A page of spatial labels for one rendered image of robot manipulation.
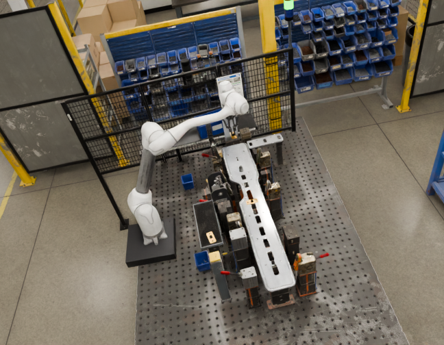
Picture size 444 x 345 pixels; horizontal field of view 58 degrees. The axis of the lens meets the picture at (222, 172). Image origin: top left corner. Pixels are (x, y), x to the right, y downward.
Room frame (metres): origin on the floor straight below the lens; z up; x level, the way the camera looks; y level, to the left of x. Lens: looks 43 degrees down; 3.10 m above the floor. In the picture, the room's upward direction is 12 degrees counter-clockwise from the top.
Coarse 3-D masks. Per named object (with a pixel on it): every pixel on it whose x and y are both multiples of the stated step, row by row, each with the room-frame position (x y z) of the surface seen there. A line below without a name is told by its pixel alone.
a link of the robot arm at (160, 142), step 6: (156, 132) 2.23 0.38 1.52; (162, 132) 2.22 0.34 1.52; (168, 132) 2.20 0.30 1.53; (150, 138) 2.21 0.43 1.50; (156, 138) 2.18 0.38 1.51; (162, 138) 2.16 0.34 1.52; (168, 138) 2.15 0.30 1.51; (150, 144) 2.16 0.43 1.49; (156, 144) 2.14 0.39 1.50; (162, 144) 2.13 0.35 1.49; (168, 144) 2.13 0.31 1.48; (174, 144) 2.16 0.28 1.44; (150, 150) 2.13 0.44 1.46; (156, 150) 2.12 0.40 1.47; (162, 150) 2.12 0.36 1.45
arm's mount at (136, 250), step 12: (132, 228) 2.11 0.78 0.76; (168, 228) 2.04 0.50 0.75; (132, 240) 1.99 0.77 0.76; (168, 240) 1.92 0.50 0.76; (132, 252) 1.88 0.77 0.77; (144, 252) 1.85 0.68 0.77; (156, 252) 1.83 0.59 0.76; (168, 252) 1.81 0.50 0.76; (132, 264) 1.79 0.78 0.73; (144, 264) 1.79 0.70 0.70
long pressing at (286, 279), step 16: (240, 144) 2.56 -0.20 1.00; (224, 160) 2.40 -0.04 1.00; (240, 160) 2.36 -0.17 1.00; (240, 176) 2.19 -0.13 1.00; (256, 176) 2.15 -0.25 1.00; (256, 192) 1.99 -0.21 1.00; (240, 208) 1.87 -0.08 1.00; (256, 208) 1.84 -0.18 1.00; (256, 224) 1.70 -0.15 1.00; (272, 224) 1.68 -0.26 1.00; (256, 240) 1.57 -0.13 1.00; (272, 240) 1.55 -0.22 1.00; (256, 256) 1.45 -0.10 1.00; (272, 272) 1.32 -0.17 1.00; (288, 272) 1.29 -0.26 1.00; (272, 288) 1.21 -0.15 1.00
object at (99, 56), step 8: (80, 40) 5.33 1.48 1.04; (88, 40) 5.26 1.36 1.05; (80, 48) 5.08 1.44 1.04; (96, 48) 5.42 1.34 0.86; (80, 56) 4.83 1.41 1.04; (96, 56) 5.22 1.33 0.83; (104, 56) 5.38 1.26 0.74; (96, 64) 5.02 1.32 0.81; (104, 64) 5.12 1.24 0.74; (104, 72) 4.90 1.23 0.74; (112, 72) 4.85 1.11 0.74; (104, 80) 4.74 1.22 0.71; (112, 80) 4.75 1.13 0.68; (96, 88) 5.09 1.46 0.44; (112, 88) 4.74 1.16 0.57; (104, 96) 4.83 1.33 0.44; (112, 96) 4.75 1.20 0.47; (112, 104) 4.74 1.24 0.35; (120, 104) 4.75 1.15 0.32; (120, 112) 4.75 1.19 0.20; (128, 112) 4.76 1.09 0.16; (120, 120) 4.75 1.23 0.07
